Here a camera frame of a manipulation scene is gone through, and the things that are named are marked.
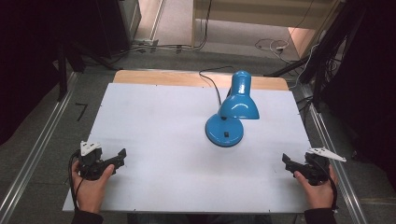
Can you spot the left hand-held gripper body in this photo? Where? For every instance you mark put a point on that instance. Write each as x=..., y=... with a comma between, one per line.
x=91, y=161

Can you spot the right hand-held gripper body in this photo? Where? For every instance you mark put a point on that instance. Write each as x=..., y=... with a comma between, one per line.
x=316, y=169

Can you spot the blue desk lamp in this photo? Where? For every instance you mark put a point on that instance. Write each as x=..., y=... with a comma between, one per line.
x=232, y=118

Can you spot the person's right hand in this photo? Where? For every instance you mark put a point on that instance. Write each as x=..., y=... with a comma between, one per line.
x=317, y=194

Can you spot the person's left hand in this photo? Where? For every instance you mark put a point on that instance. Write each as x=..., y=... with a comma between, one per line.
x=91, y=193

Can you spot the white table board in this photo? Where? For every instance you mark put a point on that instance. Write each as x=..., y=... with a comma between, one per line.
x=162, y=130

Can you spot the wooden table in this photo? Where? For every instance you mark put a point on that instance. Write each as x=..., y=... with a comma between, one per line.
x=174, y=78

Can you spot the black metal stand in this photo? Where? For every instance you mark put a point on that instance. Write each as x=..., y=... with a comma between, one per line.
x=62, y=74

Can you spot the black tripod stand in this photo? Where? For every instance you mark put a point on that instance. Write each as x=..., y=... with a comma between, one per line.
x=327, y=62

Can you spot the dark cabinet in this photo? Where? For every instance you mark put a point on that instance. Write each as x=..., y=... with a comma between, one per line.
x=109, y=25

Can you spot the light wooden furniture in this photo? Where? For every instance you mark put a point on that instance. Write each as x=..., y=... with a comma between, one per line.
x=258, y=14

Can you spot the aluminium floor rail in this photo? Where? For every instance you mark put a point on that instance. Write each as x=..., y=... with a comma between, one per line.
x=34, y=155
x=333, y=143

